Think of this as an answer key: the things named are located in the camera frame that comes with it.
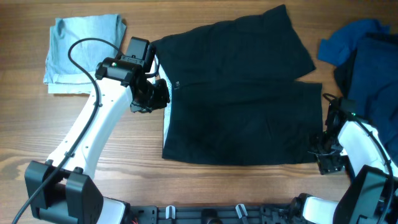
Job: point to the black shorts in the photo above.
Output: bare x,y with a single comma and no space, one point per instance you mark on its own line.
236,95

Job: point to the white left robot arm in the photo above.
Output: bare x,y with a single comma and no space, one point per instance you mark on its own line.
61,189

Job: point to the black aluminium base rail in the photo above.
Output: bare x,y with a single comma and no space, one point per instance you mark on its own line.
208,214

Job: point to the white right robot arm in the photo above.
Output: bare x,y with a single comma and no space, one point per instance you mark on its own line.
372,195

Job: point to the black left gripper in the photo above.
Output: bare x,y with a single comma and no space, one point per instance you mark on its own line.
160,102

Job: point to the folded light blue denim garment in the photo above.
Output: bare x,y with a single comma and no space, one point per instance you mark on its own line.
63,77

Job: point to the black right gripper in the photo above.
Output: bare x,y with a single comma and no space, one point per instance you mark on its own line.
328,165

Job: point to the dark blue garment pile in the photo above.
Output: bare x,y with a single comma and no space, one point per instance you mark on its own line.
365,56

